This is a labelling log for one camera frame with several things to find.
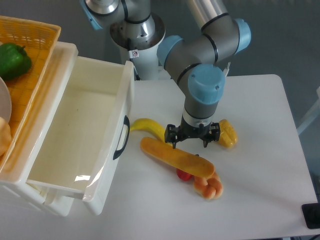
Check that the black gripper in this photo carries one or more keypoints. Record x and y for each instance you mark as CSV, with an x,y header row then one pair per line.
x,y
208,133

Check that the long orange bread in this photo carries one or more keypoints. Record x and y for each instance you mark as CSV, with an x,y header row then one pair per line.
x,y
182,160

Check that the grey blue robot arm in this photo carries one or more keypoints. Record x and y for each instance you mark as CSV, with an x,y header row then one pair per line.
x,y
191,65

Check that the braided bread roll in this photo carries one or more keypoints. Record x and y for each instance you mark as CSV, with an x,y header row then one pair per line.
x,y
209,188

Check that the pale bread roll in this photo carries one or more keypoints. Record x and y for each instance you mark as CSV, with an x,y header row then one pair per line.
x,y
5,136

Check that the yellow bell pepper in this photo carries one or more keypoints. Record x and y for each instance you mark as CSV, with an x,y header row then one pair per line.
x,y
228,135

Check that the red bell pepper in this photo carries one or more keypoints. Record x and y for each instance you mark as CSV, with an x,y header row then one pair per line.
x,y
184,176

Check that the yellow banana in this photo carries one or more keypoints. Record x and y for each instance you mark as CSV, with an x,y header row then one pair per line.
x,y
150,126

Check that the white plastic drawer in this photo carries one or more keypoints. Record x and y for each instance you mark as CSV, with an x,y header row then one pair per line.
x,y
76,156

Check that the black device at edge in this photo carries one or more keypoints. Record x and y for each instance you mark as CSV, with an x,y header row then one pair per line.
x,y
311,214

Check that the white drawer cabinet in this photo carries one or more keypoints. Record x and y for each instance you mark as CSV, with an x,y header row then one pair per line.
x,y
15,191

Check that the orange woven basket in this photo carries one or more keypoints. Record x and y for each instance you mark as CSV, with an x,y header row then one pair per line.
x,y
39,39

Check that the white plate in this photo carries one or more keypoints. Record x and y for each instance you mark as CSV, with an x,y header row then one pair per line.
x,y
5,101

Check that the green bell pepper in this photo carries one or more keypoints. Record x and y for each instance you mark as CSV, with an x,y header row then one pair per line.
x,y
14,61

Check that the black drawer handle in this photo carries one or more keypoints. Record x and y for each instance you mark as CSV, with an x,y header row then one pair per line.
x,y
123,138

